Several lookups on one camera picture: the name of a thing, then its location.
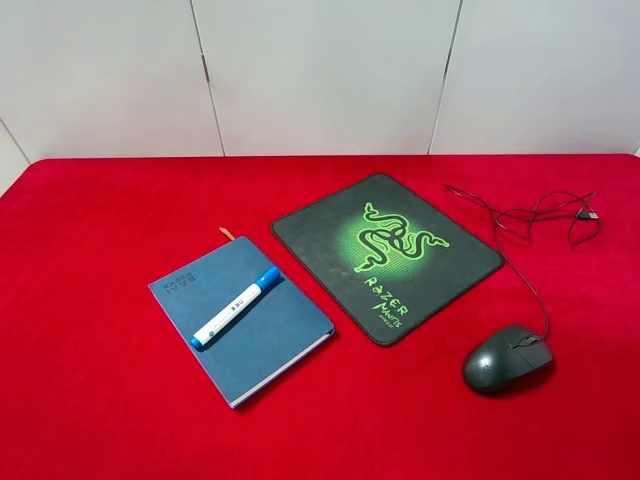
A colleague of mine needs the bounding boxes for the black green Razer mouse pad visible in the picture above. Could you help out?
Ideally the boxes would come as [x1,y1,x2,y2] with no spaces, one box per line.
[271,173,504,346]

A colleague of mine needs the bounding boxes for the blue and white marker pen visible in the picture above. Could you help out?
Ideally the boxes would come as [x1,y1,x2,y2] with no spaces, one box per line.
[189,266,281,350]

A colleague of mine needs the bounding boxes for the blue hardcover notebook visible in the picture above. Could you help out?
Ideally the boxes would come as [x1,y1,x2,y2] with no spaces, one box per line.
[149,236,335,408]

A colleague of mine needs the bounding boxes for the red velvet table cloth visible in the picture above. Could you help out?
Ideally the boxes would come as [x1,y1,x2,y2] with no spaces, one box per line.
[1,154,639,479]

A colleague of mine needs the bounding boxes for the black wired computer mouse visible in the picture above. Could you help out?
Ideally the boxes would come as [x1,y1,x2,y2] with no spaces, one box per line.
[462,324,553,394]

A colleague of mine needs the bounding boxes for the black mouse cable with USB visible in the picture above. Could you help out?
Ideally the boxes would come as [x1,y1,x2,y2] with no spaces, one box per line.
[443,183,604,343]

